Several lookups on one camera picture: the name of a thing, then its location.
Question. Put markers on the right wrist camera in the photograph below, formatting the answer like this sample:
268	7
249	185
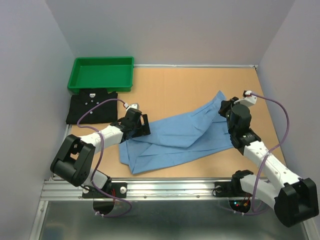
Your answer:
248	100

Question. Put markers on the folded black shirt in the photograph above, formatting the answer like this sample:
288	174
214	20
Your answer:
99	105

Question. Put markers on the aluminium mounting rail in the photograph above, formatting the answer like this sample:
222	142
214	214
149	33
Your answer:
141	189

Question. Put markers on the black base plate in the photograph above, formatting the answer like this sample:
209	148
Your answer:
228	189
115	189

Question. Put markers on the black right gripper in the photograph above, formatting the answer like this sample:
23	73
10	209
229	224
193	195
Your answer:
225	105

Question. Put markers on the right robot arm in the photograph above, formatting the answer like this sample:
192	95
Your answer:
293	199

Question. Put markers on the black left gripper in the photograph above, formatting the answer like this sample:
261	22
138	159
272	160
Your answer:
144	129

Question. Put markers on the green plastic tray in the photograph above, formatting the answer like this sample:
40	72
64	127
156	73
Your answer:
114	73

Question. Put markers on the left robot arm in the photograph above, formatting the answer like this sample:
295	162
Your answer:
74	158

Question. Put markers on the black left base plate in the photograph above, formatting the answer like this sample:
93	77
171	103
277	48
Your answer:
115	189

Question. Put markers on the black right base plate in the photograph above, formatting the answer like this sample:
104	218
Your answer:
228	189

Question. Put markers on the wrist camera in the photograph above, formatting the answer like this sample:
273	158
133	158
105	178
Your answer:
133	106
248	100

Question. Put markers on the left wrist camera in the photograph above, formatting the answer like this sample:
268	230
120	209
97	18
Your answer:
133	106

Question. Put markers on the light blue long sleeve shirt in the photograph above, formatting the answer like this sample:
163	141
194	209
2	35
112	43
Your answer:
178	139

